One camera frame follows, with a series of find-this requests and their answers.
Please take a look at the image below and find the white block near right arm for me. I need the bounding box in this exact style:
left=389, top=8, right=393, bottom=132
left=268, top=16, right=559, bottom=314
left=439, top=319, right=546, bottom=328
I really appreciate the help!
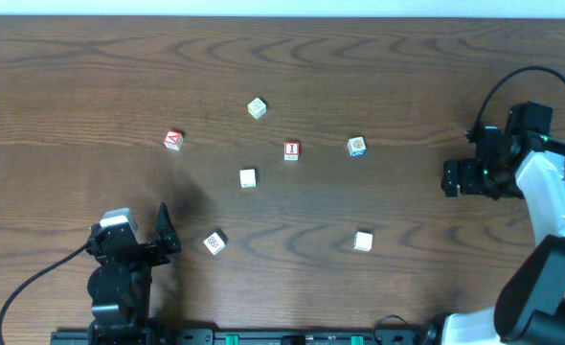
left=353, top=231, right=373, bottom=252

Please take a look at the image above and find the white block black pattern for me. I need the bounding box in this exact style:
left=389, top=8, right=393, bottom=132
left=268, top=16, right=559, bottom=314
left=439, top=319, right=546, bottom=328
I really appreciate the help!
left=203, top=229, right=227, bottom=256

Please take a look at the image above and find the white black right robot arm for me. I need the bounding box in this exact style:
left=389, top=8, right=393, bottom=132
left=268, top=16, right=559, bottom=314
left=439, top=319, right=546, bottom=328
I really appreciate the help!
left=425, top=102, right=565, bottom=344

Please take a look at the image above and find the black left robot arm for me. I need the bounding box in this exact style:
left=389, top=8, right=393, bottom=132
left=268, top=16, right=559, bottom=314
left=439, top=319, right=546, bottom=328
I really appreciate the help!
left=86, top=203, right=181, bottom=344

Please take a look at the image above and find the plain white block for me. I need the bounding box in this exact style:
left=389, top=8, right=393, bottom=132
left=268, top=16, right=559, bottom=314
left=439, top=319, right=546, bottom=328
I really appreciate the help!
left=239, top=169, right=257, bottom=188

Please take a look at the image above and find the blue-edged picture block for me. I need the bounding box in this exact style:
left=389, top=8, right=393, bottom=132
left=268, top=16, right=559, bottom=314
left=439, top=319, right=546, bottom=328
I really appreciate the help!
left=347, top=136, right=367, bottom=157

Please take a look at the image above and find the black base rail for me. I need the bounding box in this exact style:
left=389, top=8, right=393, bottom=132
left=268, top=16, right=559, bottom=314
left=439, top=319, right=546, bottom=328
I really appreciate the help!
left=49, top=328, right=436, bottom=345

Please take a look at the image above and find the red letter I block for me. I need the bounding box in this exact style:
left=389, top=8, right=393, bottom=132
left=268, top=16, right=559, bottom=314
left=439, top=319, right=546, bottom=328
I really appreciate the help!
left=283, top=142, right=300, bottom=161

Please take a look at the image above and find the yellow-edged white block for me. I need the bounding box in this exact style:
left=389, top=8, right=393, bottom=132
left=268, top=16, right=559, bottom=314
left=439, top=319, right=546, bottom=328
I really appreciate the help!
left=247, top=98, right=267, bottom=120

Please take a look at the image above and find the red letter A block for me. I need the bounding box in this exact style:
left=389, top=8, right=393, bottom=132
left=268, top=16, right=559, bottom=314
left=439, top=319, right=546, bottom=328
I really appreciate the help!
left=163, top=129, right=184, bottom=150

